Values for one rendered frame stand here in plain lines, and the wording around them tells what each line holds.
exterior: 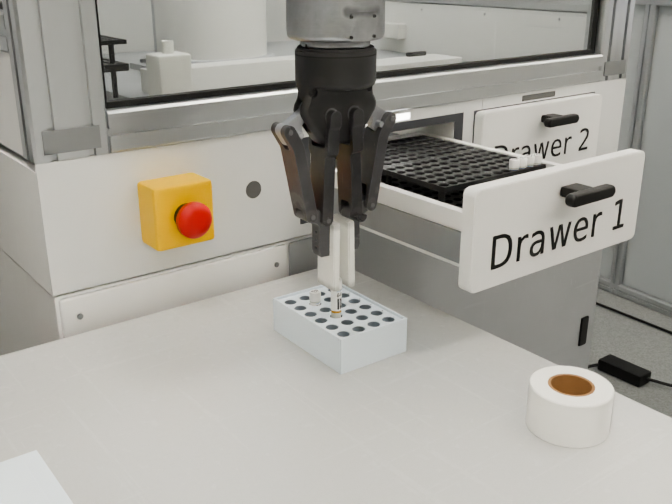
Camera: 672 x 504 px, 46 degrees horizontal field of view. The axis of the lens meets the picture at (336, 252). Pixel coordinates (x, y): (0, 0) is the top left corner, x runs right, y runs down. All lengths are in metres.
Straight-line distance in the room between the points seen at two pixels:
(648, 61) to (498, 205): 2.06
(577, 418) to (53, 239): 0.55
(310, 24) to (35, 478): 0.42
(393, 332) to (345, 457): 0.18
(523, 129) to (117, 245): 0.66
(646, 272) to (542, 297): 1.53
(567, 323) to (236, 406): 0.93
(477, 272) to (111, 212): 0.40
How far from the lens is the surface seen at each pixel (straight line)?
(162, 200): 0.87
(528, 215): 0.86
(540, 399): 0.69
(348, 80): 0.72
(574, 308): 1.55
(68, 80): 0.86
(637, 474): 0.69
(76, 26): 0.87
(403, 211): 0.90
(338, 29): 0.70
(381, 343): 0.80
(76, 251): 0.90
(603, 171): 0.95
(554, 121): 1.27
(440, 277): 1.24
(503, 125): 1.23
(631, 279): 3.01
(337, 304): 0.81
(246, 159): 0.97
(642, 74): 2.86
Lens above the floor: 1.14
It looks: 20 degrees down
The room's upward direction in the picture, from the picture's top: straight up
